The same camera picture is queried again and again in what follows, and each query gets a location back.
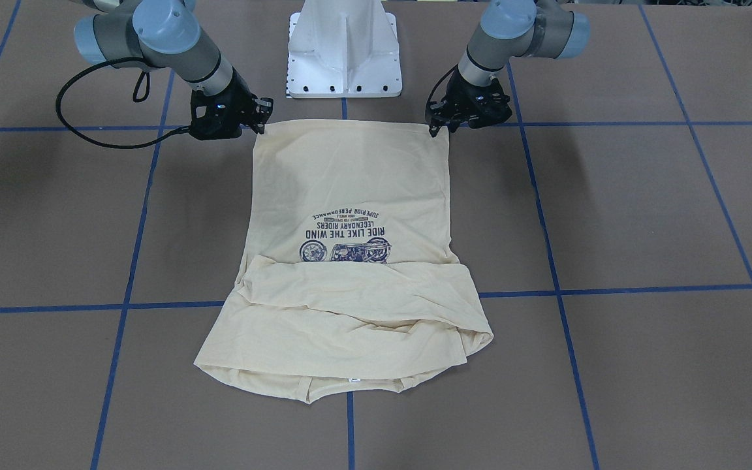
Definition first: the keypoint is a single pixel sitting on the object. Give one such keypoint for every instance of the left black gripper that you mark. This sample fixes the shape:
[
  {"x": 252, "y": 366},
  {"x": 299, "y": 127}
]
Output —
[{"x": 461, "y": 85}]

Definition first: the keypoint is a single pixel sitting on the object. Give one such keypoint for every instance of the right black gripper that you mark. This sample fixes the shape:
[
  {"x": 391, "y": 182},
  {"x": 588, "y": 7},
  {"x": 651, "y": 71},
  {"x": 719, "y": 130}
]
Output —
[{"x": 243, "y": 98}]

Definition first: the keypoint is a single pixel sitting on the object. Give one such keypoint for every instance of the beige long-sleeve printed shirt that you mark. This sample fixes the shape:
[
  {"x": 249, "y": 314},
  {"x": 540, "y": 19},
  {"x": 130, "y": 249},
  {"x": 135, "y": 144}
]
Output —
[{"x": 347, "y": 279}]

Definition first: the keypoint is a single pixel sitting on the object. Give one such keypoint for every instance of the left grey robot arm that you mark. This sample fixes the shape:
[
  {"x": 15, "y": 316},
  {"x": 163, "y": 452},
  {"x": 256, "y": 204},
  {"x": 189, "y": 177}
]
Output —
[{"x": 521, "y": 29}]

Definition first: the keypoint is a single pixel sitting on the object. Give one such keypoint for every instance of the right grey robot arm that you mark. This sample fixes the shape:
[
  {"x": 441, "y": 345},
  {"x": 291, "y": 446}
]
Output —
[{"x": 153, "y": 35}]

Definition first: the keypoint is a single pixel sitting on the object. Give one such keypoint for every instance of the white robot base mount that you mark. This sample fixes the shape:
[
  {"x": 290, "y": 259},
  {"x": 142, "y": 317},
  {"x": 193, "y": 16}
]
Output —
[{"x": 343, "y": 49}]

